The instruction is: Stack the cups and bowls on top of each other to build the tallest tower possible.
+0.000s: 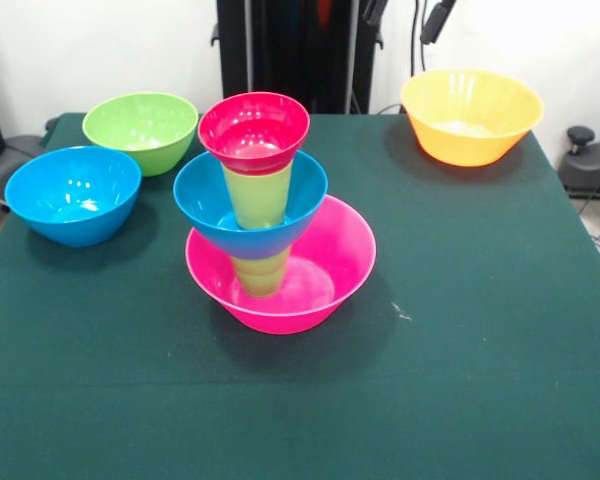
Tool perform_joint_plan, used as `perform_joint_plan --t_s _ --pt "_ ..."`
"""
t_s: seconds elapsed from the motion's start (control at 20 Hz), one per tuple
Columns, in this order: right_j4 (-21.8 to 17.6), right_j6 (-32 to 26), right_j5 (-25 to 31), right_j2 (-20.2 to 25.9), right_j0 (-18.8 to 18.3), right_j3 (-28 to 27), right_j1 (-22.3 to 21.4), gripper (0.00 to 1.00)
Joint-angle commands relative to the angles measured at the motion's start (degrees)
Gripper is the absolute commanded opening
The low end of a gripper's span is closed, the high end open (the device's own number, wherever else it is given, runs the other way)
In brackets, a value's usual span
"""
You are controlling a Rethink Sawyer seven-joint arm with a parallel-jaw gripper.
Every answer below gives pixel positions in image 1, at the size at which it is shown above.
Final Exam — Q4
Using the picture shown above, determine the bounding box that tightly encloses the pink plastic bowl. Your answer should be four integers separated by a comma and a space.
185, 194, 378, 336

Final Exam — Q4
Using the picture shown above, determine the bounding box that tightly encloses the light green plastic cup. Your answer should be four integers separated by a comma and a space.
222, 155, 295, 231

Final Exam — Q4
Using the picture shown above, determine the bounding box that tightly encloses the green plastic bowl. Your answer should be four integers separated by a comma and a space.
81, 91, 200, 177

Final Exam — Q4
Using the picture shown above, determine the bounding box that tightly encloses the grey stand base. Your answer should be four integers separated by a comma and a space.
559, 142, 600, 201

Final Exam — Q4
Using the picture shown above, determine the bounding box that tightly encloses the dark green table cloth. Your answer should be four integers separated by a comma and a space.
0, 112, 600, 480

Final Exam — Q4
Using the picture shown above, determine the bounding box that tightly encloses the red plastic bowl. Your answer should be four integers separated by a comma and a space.
197, 91, 311, 177

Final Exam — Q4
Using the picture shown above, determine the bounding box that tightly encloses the black hanging cable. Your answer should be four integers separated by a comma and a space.
409, 0, 430, 76

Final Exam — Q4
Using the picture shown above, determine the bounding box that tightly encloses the black knob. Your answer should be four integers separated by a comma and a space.
567, 125, 595, 156

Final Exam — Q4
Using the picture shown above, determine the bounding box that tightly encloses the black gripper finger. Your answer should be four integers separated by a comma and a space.
363, 0, 390, 27
419, 0, 457, 45

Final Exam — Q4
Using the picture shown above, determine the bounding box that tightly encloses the orange plastic bowl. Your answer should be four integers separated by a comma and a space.
400, 68, 545, 168

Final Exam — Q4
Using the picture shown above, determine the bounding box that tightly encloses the stepped green plastic cup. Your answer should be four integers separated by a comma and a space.
231, 247, 294, 300

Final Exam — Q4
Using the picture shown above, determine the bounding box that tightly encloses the large blue plastic bowl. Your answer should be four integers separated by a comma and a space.
172, 149, 329, 260
3, 145, 142, 249

